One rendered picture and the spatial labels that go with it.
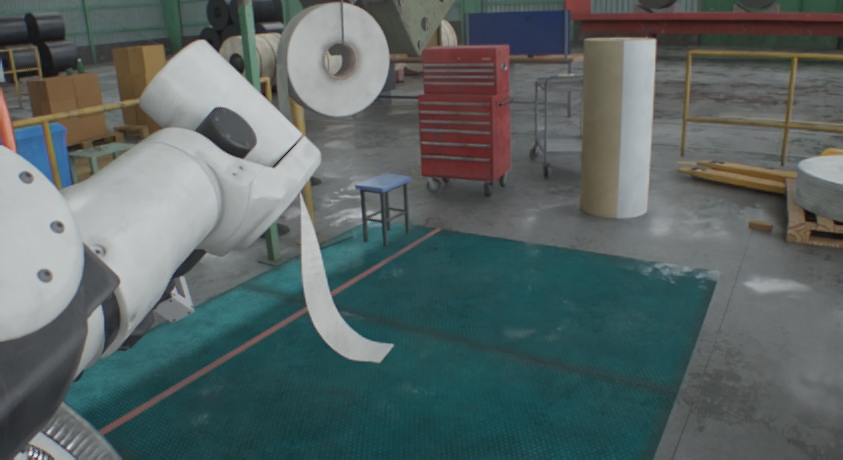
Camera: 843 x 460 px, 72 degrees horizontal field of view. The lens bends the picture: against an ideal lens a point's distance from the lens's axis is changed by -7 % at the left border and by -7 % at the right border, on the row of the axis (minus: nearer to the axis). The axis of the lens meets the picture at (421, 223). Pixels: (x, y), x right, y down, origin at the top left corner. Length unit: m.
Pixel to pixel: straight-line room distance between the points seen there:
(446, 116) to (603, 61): 1.41
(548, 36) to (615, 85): 4.56
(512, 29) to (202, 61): 8.97
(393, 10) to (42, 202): 0.86
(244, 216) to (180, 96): 0.10
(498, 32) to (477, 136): 4.39
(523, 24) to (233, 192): 8.97
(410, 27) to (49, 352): 0.92
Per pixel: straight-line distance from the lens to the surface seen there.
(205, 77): 0.44
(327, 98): 0.91
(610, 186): 4.81
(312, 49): 0.90
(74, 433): 0.94
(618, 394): 2.74
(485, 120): 5.17
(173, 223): 0.32
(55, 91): 9.69
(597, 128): 4.75
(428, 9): 1.12
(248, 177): 0.38
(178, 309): 0.59
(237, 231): 0.39
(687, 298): 3.64
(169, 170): 0.34
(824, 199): 4.87
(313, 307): 0.94
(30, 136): 5.05
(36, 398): 0.22
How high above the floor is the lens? 1.51
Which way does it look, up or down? 18 degrees down
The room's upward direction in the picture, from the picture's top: 3 degrees counter-clockwise
